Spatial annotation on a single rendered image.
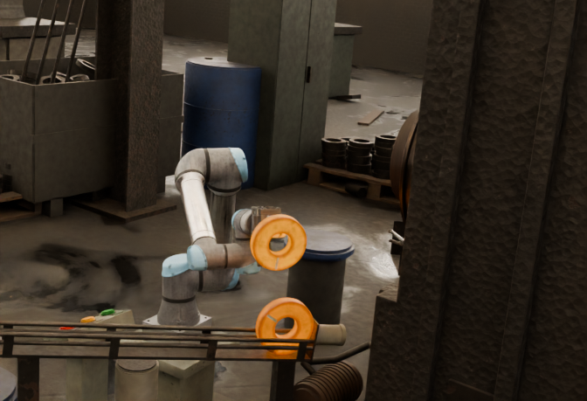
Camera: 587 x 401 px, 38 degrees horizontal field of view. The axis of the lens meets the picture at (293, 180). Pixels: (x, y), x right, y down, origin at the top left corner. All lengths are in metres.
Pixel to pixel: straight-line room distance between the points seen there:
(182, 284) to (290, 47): 3.34
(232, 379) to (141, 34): 2.46
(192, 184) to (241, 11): 3.53
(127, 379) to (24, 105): 2.99
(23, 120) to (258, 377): 2.39
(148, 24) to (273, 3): 1.07
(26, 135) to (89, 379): 2.84
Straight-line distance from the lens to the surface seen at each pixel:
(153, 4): 5.27
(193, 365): 2.94
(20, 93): 5.20
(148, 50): 5.28
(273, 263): 2.29
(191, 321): 3.01
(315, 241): 3.80
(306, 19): 6.16
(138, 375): 2.42
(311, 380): 2.39
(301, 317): 2.27
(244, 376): 3.51
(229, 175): 2.79
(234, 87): 5.90
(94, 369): 2.55
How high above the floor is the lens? 1.65
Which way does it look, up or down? 15 degrees down
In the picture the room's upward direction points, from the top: 5 degrees clockwise
